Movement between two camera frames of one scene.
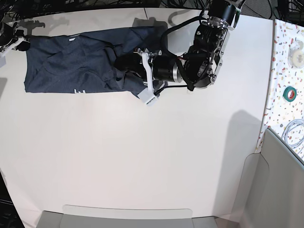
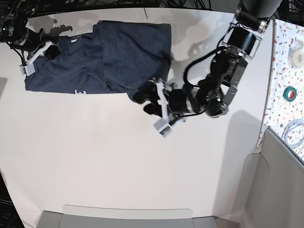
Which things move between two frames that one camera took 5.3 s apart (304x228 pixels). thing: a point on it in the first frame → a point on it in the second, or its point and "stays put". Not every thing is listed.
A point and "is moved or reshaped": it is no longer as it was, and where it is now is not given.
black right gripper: (163, 66) → (176, 101)
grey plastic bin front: (90, 216) stays put
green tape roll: (289, 94) stays put
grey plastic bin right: (271, 194) stays put
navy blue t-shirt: (85, 62) is moved or reshaped
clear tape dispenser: (296, 54) stays put
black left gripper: (6, 33) → (32, 42)
